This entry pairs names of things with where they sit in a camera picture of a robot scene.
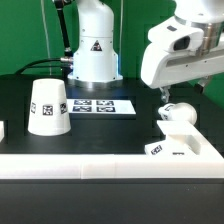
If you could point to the white lamp shade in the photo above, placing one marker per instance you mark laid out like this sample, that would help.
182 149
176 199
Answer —
48 114

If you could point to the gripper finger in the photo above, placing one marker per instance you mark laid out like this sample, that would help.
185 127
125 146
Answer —
165 94
200 86

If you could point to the white lamp base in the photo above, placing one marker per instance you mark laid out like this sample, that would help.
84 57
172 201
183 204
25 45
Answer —
180 140

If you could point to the white L-shaped fence wall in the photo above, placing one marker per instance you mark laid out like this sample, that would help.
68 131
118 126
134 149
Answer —
208 164

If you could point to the white lamp bulb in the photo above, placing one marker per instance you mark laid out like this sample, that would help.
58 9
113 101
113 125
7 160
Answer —
178 112

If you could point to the white block at left edge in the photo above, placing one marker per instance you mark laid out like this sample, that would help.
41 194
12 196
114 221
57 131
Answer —
1 130

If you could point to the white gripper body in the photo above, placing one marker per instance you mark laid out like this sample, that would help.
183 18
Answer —
160 68

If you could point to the white marker sheet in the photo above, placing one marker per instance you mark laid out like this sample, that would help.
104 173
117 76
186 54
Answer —
100 106

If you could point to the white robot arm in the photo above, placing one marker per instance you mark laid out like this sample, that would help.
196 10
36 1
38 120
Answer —
96 64

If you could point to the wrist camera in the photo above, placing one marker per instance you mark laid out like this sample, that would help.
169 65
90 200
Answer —
175 37

